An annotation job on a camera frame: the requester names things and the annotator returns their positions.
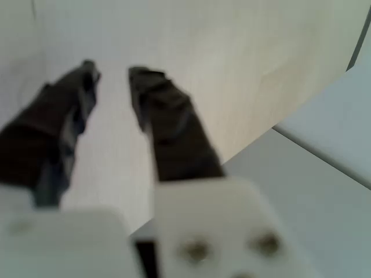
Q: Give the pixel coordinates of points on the black-taped gripper left finger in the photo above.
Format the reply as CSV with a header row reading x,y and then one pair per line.
x,y
37,136

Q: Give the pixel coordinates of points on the black-taped gripper right finger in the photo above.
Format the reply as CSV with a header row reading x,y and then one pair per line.
x,y
179,139

